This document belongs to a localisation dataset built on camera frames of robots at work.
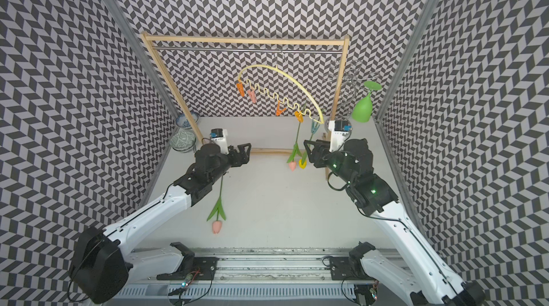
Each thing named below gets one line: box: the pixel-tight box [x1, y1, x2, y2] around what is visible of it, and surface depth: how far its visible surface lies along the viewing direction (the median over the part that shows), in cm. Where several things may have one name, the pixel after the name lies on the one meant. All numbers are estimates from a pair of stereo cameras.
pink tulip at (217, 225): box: [206, 174, 227, 234], surface depth 86 cm
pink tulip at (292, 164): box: [286, 122, 303, 172], surface depth 90 cm
